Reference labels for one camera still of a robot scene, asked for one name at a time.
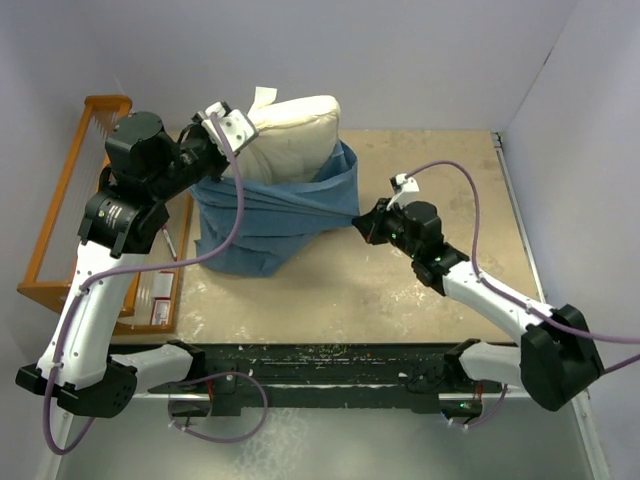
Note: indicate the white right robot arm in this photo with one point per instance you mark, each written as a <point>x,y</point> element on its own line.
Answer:
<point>552,358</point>

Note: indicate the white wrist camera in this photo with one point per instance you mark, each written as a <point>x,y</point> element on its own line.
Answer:
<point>405,191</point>
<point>235,125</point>

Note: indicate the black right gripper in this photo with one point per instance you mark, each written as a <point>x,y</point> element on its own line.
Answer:
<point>371,225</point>

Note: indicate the white pillow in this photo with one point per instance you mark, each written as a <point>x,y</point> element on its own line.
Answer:
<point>296,138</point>

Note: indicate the aluminium frame rail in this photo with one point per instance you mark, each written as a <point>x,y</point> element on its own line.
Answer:
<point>498,144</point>

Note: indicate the red white small box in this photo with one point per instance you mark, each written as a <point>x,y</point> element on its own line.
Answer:
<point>161,294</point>

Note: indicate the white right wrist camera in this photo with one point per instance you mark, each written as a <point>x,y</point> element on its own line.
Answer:
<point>405,191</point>

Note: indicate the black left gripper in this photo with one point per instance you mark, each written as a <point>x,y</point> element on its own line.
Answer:
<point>196,129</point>

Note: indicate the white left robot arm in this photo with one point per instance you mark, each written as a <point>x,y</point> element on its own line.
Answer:
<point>146,168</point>

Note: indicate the magenta capped marker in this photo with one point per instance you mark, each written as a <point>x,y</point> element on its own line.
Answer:
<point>169,242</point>

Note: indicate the blue pillowcase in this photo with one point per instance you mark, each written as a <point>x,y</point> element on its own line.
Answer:
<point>279,220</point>

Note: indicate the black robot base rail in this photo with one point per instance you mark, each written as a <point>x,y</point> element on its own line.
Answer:
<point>407,376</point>

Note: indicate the orange wooden tiered rack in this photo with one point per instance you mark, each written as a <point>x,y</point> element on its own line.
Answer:
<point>52,265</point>

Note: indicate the white pillow tag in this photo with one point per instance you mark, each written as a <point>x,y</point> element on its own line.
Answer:
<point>263,97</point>

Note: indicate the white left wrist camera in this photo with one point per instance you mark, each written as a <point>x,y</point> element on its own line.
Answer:
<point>235,125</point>

